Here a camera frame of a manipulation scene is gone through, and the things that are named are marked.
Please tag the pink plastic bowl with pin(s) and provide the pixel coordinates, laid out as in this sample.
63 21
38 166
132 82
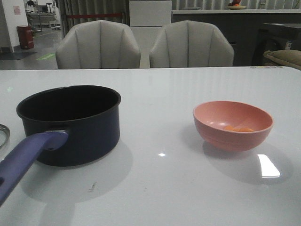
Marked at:
253 124

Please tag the dark blue saucepan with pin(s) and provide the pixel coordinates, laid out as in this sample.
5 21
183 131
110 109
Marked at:
67 126

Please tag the orange ham slice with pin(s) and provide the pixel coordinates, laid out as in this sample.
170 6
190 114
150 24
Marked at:
230 128

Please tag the glass lid blue knob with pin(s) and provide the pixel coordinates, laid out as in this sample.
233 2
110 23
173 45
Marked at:
4 135

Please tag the right grey upholstered chair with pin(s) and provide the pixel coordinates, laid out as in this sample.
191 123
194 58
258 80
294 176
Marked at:
190 44

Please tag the grey upholstered chair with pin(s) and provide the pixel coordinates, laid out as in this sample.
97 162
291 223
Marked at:
99 45
190 44

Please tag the left grey upholstered chair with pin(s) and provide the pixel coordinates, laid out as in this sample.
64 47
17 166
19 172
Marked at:
99 45

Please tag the white cabinet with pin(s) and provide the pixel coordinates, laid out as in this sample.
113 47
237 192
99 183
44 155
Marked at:
146 17

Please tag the plate with fruit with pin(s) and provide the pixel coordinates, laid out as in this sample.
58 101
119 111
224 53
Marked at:
235 5

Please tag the red trash bin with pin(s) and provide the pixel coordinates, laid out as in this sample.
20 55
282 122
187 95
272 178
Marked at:
25 37

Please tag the beige cushion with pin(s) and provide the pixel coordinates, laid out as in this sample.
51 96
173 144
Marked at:
288 58

